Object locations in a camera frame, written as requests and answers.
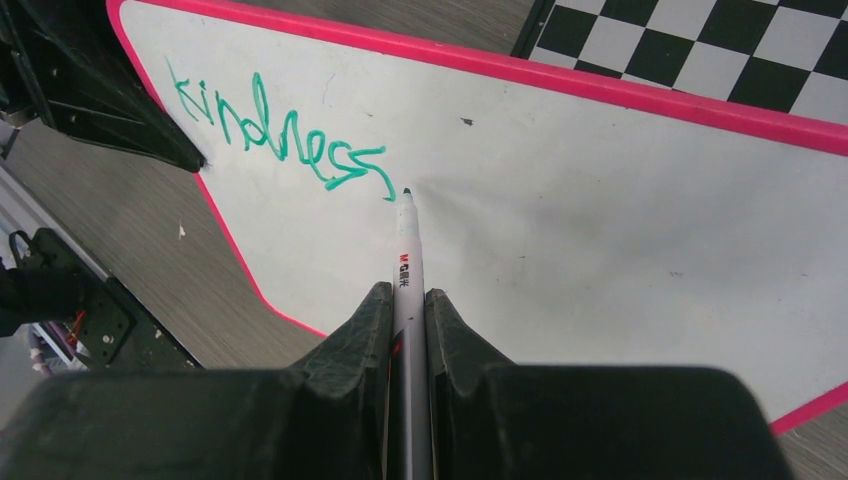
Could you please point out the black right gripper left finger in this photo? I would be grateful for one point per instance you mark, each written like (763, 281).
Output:
(319, 418)

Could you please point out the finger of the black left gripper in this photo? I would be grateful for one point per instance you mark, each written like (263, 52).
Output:
(62, 63)

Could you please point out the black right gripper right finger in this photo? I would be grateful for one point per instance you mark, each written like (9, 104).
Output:
(497, 419)

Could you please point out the green whiteboard marker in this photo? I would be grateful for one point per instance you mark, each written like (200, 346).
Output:
(409, 445)

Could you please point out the red-framed whiteboard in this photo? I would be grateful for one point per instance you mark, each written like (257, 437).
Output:
(571, 217)

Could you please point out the black and white chessboard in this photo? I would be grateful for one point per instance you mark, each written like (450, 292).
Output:
(786, 56)

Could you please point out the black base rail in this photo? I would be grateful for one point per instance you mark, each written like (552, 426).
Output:
(92, 318)

